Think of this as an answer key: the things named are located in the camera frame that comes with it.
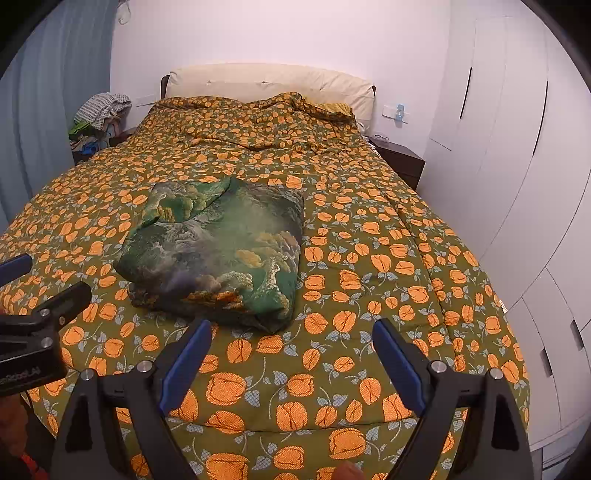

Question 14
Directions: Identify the green patterned silk garment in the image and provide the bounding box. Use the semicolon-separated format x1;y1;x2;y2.
114;177;304;334

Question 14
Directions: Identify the red sleeved forearm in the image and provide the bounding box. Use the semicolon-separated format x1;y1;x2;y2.
0;395;48;479

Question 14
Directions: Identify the pile of clothes on nightstand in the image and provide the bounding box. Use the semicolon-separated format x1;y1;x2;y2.
68;92;132;155

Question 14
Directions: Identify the dark brown left nightstand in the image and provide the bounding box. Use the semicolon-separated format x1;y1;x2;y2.
72;127;136;165

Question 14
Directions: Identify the dark brown nightstand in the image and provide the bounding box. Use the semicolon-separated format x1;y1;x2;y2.
72;127;136;165
370;138;426;190

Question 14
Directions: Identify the olive orange floral bedspread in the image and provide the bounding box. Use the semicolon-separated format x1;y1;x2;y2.
1;93;531;479

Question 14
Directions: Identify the grey-blue window curtain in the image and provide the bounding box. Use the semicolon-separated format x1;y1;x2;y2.
1;1;118;227

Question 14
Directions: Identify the white built-in wardrobe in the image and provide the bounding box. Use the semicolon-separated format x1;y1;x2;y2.
419;1;590;479

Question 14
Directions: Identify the cream padded headboard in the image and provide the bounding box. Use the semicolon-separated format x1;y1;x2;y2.
160;63;376;133

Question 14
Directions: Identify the dark brown right nightstand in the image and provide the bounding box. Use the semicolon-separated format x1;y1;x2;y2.
370;138;426;190

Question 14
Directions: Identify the white wall socket with charger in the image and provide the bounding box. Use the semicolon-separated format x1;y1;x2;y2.
382;103;407;124

